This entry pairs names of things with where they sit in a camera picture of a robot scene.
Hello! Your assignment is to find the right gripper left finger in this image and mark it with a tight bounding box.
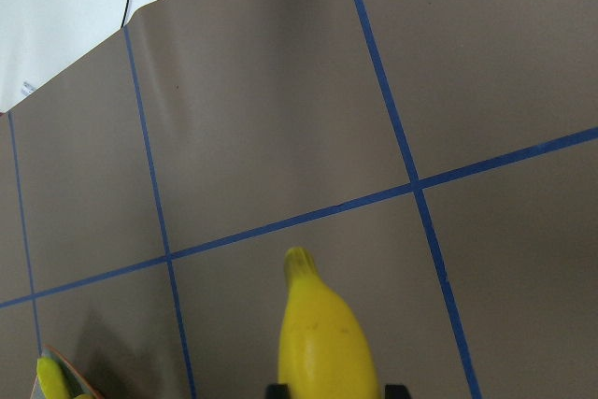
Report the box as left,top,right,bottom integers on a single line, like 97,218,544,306
265,383,289,399

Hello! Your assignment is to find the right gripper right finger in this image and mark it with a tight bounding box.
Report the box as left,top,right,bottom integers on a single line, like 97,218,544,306
384,384,408,399

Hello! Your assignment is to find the yellow banana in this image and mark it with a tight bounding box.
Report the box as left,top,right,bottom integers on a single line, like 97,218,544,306
36,357,72,399
278,247,381,398

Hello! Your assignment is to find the grey square plate orange rim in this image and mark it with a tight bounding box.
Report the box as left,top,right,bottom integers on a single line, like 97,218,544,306
30,345,104,399

